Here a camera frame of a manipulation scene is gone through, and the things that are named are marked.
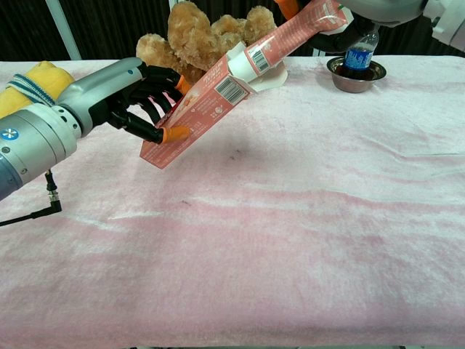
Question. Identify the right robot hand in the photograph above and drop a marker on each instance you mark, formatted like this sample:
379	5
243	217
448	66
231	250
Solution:
334	38

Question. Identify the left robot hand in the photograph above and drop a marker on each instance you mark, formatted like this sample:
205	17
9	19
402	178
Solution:
109	91

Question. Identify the long pink cardboard box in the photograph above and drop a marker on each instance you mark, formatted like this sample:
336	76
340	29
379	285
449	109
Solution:
203	109

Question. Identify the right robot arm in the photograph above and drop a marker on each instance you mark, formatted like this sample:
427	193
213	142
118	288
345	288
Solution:
410	14

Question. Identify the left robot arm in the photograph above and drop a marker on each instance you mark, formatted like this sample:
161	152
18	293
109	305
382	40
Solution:
32	141

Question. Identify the cola bottle with blue label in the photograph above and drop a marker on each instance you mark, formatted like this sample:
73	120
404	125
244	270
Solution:
359	54

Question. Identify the stainless steel bowl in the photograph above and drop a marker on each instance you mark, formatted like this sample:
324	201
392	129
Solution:
356	74

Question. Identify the yellow plush toy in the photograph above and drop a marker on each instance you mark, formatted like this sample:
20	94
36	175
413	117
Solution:
32	87

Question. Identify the brown plush teddy bear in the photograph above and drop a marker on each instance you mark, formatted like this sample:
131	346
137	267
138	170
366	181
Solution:
207	38

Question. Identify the pink plush table cloth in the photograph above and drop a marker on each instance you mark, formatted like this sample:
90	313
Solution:
254	225

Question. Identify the white metal frame post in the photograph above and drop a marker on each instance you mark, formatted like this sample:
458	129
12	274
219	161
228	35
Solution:
63	27

